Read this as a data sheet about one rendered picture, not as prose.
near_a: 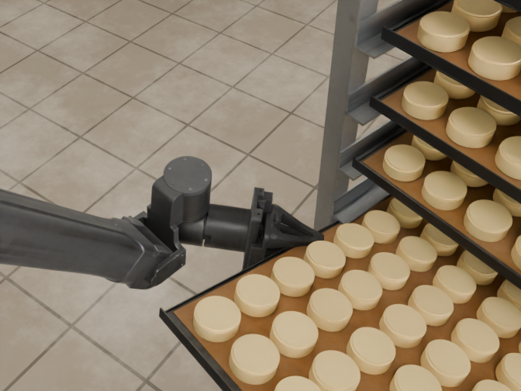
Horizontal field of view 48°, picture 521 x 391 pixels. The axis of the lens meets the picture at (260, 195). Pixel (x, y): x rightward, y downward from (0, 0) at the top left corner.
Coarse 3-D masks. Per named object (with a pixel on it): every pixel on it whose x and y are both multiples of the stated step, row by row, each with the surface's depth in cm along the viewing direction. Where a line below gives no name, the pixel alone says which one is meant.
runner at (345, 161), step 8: (376, 128) 75; (384, 128) 76; (392, 128) 78; (400, 128) 80; (368, 136) 75; (376, 136) 76; (384, 136) 78; (392, 136) 78; (352, 144) 73; (360, 144) 74; (368, 144) 76; (376, 144) 77; (344, 152) 73; (352, 152) 74; (360, 152) 76; (368, 152) 76; (344, 160) 74; (352, 160) 75; (344, 168) 74; (352, 168) 74; (352, 176) 73; (360, 176) 74
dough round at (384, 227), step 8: (368, 216) 80; (376, 216) 80; (384, 216) 80; (392, 216) 81; (368, 224) 79; (376, 224) 79; (384, 224) 79; (392, 224) 79; (376, 232) 78; (384, 232) 78; (392, 232) 78; (376, 240) 78; (384, 240) 78; (392, 240) 79
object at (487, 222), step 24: (408, 144) 77; (384, 168) 73; (408, 168) 71; (432, 168) 74; (456, 168) 72; (408, 192) 71; (432, 192) 69; (456, 192) 69; (480, 192) 71; (456, 216) 69; (480, 216) 66; (504, 216) 66; (480, 240) 66; (504, 240) 66
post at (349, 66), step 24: (360, 0) 58; (336, 24) 62; (336, 48) 64; (336, 72) 66; (360, 72) 65; (336, 96) 68; (336, 120) 70; (336, 144) 72; (336, 168) 75; (336, 192) 79
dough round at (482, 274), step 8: (464, 256) 77; (472, 256) 77; (464, 264) 76; (472, 264) 76; (480, 264) 76; (472, 272) 75; (480, 272) 75; (488, 272) 75; (496, 272) 76; (480, 280) 75; (488, 280) 75
